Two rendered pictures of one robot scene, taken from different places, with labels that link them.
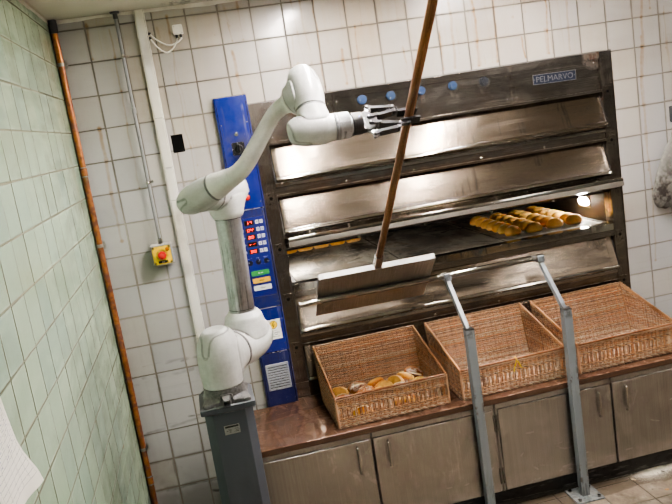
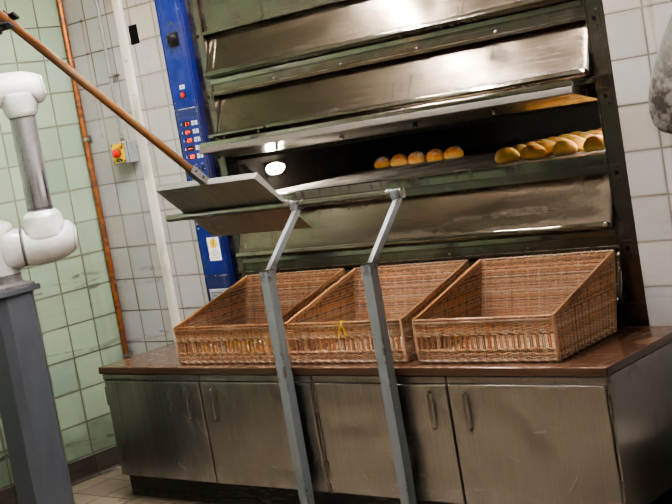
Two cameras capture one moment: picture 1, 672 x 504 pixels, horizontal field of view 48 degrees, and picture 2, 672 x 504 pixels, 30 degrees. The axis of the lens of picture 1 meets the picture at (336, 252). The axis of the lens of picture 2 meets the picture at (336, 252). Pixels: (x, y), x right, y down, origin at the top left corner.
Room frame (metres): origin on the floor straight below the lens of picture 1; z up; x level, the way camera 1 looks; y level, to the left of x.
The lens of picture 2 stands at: (0.60, -4.20, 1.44)
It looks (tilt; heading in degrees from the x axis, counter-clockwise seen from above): 6 degrees down; 51
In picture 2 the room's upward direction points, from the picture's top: 10 degrees counter-clockwise
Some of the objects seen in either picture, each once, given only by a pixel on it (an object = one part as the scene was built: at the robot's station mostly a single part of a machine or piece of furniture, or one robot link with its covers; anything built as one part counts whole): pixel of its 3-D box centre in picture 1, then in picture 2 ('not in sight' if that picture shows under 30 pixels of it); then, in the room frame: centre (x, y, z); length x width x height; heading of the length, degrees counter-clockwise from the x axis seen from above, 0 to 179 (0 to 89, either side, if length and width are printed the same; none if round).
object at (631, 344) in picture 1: (601, 324); (516, 306); (3.71, -1.30, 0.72); 0.56 x 0.49 x 0.28; 101
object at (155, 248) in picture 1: (162, 254); (124, 152); (3.58, 0.83, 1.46); 0.10 x 0.07 x 0.10; 100
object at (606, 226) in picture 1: (457, 255); (401, 183); (3.89, -0.64, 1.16); 1.80 x 0.06 x 0.04; 100
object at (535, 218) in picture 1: (523, 219); (584, 140); (4.40, -1.14, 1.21); 0.61 x 0.48 x 0.06; 10
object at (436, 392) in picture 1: (378, 373); (261, 316); (3.50, -0.11, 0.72); 0.56 x 0.49 x 0.28; 101
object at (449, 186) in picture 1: (450, 185); (381, 86); (3.87, -0.64, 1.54); 1.79 x 0.11 x 0.19; 100
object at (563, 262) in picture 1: (462, 281); (403, 220); (3.87, -0.64, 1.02); 1.79 x 0.11 x 0.19; 100
